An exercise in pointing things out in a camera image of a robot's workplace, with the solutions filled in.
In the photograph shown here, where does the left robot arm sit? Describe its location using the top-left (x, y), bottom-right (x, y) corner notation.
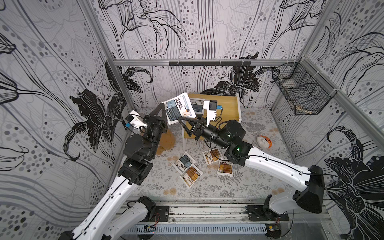
top-left (59, 104), bottom-right (168, 240)

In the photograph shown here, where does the wooden two-tier shelf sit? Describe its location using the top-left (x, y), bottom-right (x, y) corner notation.
top-left (181, 92), bottom-right (243, 151)

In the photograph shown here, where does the brown coffee bag right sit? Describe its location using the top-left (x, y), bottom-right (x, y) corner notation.
top-left (217, 160), bottom-right (233, 177)

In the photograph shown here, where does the brown coffee bag left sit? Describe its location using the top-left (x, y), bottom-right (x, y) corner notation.
top-left (179, 164), bottom-right (204, 189)

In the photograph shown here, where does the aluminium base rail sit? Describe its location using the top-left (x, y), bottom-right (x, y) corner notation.
top-left (113, 197), bottom-right (332, 224)

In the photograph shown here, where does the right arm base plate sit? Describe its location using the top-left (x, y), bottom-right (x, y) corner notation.
top-left (246, 195), bottom-right (289, 222)

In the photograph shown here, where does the blue coffee bag three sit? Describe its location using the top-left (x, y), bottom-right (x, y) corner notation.
top-left (172, 153), bottom-right (196, 175)

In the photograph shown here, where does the blue coffee bag one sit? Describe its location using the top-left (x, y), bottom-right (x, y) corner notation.
top-left (190, 98), bottom-right (209, 115)

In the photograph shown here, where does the black bar on frame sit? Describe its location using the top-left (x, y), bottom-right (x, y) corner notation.
top-left (169, 61), bottom-right (251, 66)

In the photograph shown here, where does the brown teddy bear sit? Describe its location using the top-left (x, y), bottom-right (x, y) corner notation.
top-left (156, 129), bottom-right (176, 155)

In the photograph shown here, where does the brown coffee bag top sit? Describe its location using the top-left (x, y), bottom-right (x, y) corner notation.
top-left (203, 148), bottom-right (223, 166)

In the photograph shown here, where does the orange white toy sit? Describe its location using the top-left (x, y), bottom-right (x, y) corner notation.
top-left (257, 136), bottom-right (272, 149)

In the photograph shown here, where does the brown coffee bag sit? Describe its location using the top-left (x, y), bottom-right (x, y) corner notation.
top-left (217, 160), bottom-right (233, 177)
top-left (203, 148), bottom-right (223, 166)
top-left (179, 164), bottom-right (204, 189)

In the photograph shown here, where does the grey cable duct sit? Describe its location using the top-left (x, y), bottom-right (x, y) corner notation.
top-left (125, 224), bottom-right (267, 235)

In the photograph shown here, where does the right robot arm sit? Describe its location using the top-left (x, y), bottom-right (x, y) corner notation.
top-left (178, 117), bottom-right (325, 217)

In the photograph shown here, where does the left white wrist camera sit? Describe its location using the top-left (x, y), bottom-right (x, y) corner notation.
top-left (125, 110), bottom-right (148, 130)

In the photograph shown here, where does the blue coffee bag two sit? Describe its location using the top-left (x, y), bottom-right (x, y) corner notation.
top-left (163, 93), bottom-right (196, 125)

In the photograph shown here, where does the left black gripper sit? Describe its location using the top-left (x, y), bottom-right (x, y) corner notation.
top-left (140, 102), bottom-right (167, 158)

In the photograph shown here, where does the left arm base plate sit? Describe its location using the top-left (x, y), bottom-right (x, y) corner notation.
top-left (138, 196), bottom-right (170, 223)

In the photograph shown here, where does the black wire basket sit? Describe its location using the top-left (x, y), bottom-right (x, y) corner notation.
top-left (272, 60), bottom-right (337, 116)

